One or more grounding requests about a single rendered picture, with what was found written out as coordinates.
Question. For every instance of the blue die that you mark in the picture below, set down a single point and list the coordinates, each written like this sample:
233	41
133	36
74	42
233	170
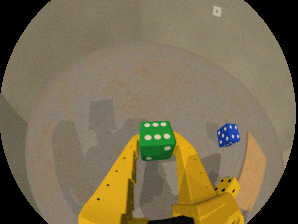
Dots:
228	135

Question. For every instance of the yellow die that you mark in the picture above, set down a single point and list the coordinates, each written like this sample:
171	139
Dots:
227	185

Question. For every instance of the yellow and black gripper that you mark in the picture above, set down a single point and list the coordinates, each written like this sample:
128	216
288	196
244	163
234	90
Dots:
113	201

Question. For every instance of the green die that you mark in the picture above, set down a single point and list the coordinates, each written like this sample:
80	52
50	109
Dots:
156	140

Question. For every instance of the tan mat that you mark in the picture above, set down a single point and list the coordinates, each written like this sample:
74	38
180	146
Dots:
251	175

